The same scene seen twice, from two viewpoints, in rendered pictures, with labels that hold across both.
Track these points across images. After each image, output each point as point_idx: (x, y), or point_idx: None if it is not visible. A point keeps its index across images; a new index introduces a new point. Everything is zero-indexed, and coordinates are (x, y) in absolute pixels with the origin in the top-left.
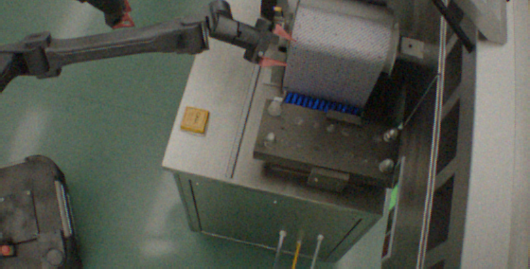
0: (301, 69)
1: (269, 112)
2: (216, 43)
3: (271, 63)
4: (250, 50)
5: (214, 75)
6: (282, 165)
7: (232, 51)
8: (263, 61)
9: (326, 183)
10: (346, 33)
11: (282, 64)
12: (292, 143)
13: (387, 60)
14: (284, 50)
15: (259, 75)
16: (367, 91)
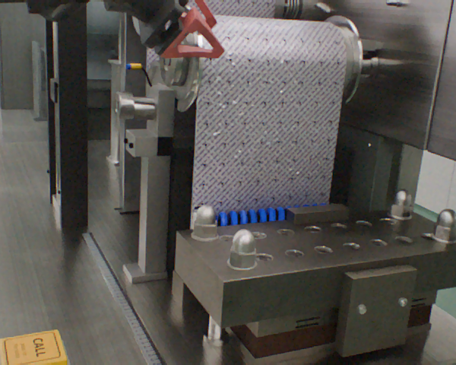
0: (223, 128)
1: (199, 238)
2: (5, 268)
3: (205, 23)
4: (158, 4)
5: (30, 299)
6: (277, 335)
7: (45, 269)
8: (193, 10)
9: (380, 314)
10: (273, 21)
11: (219, 42)
12: (280, 255)
13: (346, 47)
14: (167, 148)
15: (118, 277)
16: (330, 147)
